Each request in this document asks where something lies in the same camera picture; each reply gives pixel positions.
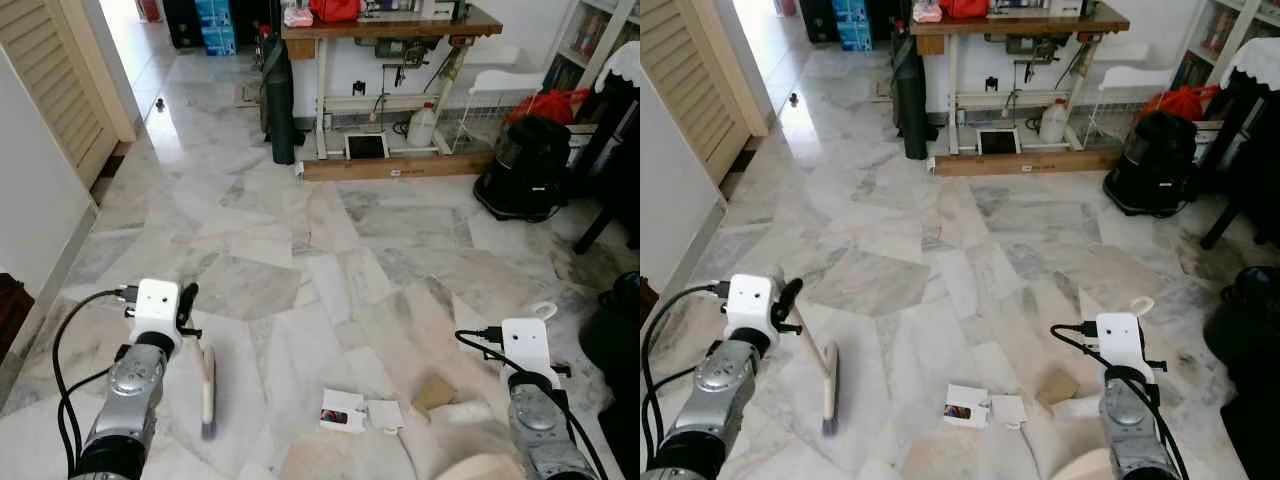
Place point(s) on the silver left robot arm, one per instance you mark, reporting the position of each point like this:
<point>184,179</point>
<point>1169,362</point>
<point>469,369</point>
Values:
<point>135,385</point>
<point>725,385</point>

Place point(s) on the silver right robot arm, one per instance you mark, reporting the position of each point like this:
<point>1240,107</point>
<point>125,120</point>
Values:
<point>545,430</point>
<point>1135,430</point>

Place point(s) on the dark wooden staircase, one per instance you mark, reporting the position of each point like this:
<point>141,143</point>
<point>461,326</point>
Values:
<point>648,298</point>
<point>12,315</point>

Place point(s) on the black rounded object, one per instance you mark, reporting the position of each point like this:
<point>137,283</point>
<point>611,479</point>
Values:
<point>615,330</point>
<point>1245,320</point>

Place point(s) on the small white printed box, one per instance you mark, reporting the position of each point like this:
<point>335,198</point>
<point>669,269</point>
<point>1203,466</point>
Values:
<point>966,407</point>
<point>343,412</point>

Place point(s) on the dark green rolled mat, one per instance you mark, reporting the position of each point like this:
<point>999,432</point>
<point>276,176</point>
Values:
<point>282,100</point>
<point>911,95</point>

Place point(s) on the white paper sheet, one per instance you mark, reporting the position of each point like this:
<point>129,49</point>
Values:
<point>1007,411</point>
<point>385,415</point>

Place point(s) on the white framed black tablet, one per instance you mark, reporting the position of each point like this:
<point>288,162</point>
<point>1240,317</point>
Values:
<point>366,147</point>
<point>998,143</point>

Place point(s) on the black table with lace cloth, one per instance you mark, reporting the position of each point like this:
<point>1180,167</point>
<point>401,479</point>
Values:
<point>1245,140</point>
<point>615,140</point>

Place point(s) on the beige louvered door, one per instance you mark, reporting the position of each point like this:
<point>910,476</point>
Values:
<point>700,75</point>
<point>60,80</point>

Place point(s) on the long wooden plank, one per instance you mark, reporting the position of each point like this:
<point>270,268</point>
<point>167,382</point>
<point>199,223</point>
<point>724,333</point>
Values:
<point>1030,162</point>
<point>400,166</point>

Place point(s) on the brown cardboard piece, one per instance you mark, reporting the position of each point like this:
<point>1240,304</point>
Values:
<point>1057,387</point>
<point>435,393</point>

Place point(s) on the blue carton stack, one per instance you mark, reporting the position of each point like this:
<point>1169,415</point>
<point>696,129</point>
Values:
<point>852,22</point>
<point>216,25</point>

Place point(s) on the white plastic jug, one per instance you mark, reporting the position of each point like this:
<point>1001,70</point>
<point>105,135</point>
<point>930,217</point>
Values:
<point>423,128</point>
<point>1053,124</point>

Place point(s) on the black canister vacuum cleaner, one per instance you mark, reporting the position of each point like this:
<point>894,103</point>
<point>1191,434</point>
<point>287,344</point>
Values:
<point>1152,165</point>
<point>525,170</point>

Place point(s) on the pink packet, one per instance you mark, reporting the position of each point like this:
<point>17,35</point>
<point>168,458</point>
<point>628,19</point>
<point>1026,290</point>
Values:
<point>927,13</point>
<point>297,16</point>

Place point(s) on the red plastic bag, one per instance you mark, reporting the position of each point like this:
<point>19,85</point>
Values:
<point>550,104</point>
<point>1182,101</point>

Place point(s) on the red handbag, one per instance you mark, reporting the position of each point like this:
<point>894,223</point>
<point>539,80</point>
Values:
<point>964,8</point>
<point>335,10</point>

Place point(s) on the white bookshelf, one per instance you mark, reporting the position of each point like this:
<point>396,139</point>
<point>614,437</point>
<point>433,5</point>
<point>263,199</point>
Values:
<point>1215,35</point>
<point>590,40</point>

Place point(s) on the wooden sewing machine table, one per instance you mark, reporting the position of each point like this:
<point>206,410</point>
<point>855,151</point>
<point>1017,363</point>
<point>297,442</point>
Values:
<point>1020,22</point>
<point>395,25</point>

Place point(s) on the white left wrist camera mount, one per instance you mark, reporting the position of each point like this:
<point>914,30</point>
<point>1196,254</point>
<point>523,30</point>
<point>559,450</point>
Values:
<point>750,300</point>
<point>155,305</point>

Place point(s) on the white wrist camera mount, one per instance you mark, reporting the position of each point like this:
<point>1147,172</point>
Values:
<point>524,348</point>
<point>750,300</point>
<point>1120,342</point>
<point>155,305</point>

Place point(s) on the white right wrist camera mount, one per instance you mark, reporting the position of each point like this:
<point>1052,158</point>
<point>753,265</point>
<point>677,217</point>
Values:
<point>1120,342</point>
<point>524,348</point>

